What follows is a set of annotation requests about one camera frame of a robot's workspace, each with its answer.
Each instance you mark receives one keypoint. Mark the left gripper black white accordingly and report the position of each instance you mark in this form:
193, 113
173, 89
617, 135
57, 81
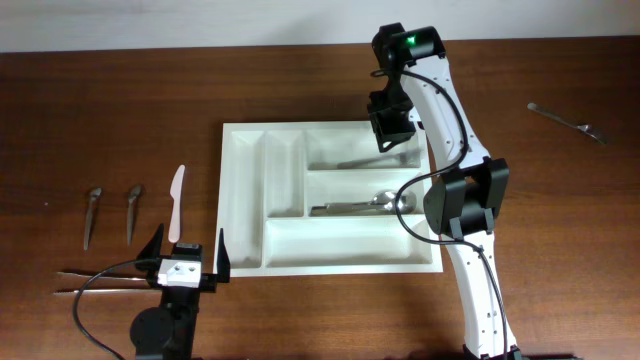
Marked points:
208, 280

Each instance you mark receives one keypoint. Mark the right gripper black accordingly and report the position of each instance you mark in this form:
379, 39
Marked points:
386, 130

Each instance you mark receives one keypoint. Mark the metal fork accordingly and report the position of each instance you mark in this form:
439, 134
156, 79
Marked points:
397, 159
586, 129

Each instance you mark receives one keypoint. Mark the large metal spoon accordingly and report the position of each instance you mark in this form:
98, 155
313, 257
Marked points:
403, 203
381, 201

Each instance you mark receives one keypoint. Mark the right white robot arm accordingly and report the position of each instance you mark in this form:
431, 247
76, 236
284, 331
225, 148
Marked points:
461, 193

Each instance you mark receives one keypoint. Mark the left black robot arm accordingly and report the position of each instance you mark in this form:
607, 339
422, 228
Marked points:
167, 331

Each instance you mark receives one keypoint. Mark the pink plastic knife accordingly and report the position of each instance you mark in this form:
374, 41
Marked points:
175, 193

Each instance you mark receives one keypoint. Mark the small metal teaspoon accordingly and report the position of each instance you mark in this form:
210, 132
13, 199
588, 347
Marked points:
134, 193
93, 198

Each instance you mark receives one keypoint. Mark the small metal teaspoon far left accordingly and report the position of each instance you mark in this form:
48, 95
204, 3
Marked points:
93, 198

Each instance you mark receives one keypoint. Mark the white cutlery tray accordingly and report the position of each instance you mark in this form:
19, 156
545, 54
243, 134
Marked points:
273, 173

